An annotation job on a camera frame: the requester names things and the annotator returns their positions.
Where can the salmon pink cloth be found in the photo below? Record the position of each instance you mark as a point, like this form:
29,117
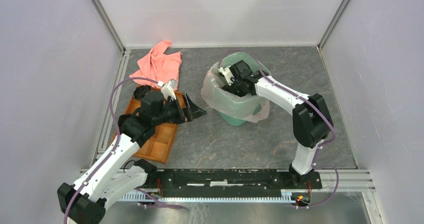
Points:
158,66

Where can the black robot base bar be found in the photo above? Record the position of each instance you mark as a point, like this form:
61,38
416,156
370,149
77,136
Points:
229,183

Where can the green plastic trash bin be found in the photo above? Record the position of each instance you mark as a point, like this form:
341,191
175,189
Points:
234,109

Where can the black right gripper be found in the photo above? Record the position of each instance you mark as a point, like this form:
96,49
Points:
231,88

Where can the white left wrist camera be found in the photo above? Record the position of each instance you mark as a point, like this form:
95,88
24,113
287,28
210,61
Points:
168,89

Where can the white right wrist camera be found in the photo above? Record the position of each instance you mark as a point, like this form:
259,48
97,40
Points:
227,74

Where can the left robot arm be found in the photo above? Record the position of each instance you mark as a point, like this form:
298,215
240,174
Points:
88,198

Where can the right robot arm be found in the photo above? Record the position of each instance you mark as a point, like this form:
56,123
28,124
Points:
311,120

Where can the black grey rolled tie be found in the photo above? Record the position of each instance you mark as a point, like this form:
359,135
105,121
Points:
141,91

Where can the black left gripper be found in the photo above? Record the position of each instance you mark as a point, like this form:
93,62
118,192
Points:
190,112

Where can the pink plastic trash bag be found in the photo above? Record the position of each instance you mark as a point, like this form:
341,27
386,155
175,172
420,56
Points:
213,82

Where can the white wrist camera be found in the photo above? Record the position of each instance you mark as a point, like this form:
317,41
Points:
227,74
168,89

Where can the orange wooden divided tray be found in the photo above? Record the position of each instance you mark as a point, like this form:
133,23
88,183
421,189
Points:
158,147

